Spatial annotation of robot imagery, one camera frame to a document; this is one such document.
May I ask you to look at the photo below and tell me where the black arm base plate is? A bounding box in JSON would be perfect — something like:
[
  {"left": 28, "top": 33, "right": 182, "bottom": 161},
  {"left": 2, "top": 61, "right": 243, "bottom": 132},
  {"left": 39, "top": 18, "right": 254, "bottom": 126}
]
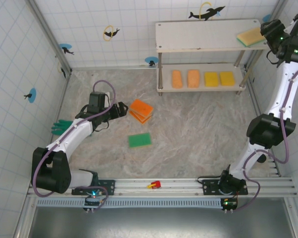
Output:
[
  {"left": 71, "top": 179, "right": 116, "bottom": 196},
  {"left": 197, "top": 178, "right": 248, "bottom": 196}
]

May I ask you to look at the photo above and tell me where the peach porous sponge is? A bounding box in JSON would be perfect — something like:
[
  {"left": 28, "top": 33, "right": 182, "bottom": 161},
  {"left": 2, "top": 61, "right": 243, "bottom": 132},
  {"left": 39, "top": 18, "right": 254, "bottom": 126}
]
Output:
[
  {"left": 187, "top": 69, "right": 200, "bottom": 89},
  {"left": 171, "top": 70, "right": 184, "bottom": 89}
]

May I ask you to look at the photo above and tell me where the green rubber glove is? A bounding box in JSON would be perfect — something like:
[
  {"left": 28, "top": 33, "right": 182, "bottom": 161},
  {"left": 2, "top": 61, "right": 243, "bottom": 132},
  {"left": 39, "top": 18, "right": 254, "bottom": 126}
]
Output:
[{"left": 51, "top": 119, "right": 74, "bottom": 136}]

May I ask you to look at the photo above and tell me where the orange scouring sponge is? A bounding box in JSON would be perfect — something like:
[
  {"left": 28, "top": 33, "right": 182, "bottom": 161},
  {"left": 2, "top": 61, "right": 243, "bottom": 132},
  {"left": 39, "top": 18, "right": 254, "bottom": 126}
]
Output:
[
  {"left": 129, "top": 98, "right": 154, "bottom": 117},
  {"left": 128, "top": 110, "right": 152, "bottom": 125}
]

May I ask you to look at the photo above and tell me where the green scouring sponge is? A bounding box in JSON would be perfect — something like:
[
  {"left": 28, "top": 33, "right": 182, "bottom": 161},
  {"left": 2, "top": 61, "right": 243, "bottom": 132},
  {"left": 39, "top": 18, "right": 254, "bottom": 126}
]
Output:
[
  {"left": 128, "top": 132, "right": 152, "bottom": 149},
  {"left": 236, "top": 26, "right": 266, "bottom": 48}
]

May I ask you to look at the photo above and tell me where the dolphin yellow ring sticker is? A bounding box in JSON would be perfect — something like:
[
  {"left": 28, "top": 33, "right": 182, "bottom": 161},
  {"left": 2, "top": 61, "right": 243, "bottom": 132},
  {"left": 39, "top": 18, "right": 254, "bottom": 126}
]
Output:
[
  {"left": 103, "top": 24, "right": 121, "bottom": 42},
  {"left": 56, "top": 61, "right": 67, "bottom": 79}
]

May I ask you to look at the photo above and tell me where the grey slotted cable duct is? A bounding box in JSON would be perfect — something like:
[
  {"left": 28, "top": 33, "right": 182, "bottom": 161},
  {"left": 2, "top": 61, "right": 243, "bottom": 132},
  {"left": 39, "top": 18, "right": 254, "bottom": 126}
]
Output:
[{"left": 36, "top": 197, "right": 225, "bottom": 208}]

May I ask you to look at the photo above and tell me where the blue circle fish sticker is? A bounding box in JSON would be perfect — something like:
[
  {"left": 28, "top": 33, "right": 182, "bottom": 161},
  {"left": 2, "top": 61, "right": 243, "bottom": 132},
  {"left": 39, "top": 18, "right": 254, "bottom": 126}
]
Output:
[
  {"left": 23, "top": 88, "right": 37, "bottom": 104},
  {"left": 144, "top": 56, "right": 159, "bottom": 67},
  {"left": 58, "top": 43, "right": 75, "bottom": 56}
]

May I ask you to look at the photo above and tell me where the yellow foam sponge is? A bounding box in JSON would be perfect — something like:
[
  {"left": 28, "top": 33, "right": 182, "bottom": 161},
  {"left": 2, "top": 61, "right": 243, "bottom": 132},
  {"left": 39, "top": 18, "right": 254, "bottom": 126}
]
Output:
[
  {"left": 203, "top": 71, "right": 219, "bottom": 88},
  {"left": 219, "top": 71, "right": 235, "bottom": 87}
]

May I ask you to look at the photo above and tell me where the small red yellow toy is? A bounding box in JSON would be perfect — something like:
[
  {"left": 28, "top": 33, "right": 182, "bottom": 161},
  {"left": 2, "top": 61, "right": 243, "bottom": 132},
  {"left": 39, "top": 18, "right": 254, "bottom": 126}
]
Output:
[{"left": 146, "top": 180, "right": 162, "bottom": 190}]

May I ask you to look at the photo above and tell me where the long aluminium mounting rail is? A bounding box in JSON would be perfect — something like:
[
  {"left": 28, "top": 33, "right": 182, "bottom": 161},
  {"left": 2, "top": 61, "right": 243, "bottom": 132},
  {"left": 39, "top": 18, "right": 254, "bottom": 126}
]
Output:
[{"left": 27, "top": 177, "right": 298, "bottom": 198}]

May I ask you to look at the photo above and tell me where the controller board with LED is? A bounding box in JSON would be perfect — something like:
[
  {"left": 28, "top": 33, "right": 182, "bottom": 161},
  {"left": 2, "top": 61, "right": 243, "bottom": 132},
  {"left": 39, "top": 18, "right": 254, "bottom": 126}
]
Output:
[
  {"left": 220, "top": 197, "right": 239, "bottom": 214},
  {"left": 83, "top": 189, "right": 103, "bottom": 214}
]

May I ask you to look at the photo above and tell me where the white two-tier shelf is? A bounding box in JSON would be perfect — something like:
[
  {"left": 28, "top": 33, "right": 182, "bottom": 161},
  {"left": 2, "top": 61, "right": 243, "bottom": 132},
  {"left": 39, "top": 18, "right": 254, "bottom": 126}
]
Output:
[{"left": 155, "top": 18, "right": 271, "bottom": 97}]

